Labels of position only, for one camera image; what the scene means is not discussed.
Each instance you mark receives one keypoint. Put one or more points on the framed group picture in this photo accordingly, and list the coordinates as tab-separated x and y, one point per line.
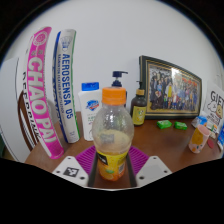
170	88

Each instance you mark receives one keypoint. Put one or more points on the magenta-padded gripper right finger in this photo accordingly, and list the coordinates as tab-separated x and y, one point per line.
150	168

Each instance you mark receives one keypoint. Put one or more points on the pink shuttlecock tube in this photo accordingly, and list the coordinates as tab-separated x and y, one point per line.
41	93

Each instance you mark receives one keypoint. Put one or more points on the white printed gift bag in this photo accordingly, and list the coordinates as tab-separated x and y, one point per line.
215	105

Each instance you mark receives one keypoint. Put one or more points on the flat round red coaster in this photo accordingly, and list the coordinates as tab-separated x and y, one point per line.
212	143

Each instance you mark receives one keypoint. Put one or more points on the blue tissue pack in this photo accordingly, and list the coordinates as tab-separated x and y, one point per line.
199	121

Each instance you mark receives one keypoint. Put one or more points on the white and blue shuttlecock tube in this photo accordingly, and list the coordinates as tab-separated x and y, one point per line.
66	86

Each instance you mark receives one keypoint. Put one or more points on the orange juice bottle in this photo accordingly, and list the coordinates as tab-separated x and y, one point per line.
112	133

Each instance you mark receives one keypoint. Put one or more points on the brown pump bottle yellow label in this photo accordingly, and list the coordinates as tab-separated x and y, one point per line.
138	111

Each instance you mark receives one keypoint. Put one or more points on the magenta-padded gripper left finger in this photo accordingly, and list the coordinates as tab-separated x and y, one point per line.
71	170

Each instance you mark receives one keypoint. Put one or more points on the pink mug with yellow prints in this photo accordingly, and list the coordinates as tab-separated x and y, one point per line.
198	140

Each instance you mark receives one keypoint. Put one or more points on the white bottle with blue cap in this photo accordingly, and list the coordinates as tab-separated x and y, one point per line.
87	110

